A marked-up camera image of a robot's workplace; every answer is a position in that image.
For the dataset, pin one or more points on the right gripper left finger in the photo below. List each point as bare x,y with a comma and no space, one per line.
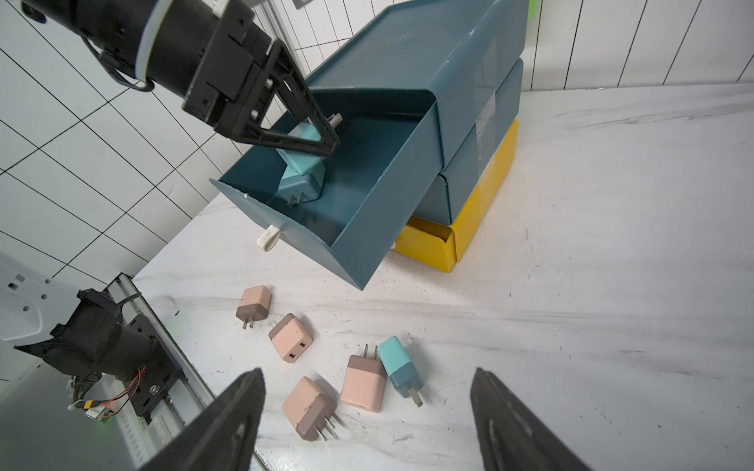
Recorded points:
223,436

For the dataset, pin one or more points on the teal drawer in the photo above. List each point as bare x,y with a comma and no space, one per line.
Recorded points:
390,153

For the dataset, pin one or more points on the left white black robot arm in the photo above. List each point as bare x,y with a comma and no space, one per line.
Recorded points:
143,44

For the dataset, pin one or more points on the teal drawer cabinet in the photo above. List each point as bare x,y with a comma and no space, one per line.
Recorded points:
462,52

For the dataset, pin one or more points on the yellow bottom drawer box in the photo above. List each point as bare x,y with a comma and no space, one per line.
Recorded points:
442,247

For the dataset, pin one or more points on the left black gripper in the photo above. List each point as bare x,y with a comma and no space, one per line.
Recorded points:
230,70

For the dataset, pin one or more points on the aluminium mounting rail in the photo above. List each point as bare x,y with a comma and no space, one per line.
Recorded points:
166,406

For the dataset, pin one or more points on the pink brown plug left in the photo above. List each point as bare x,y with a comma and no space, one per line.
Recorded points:
254,305

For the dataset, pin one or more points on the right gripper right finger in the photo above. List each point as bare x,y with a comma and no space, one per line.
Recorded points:
510,435

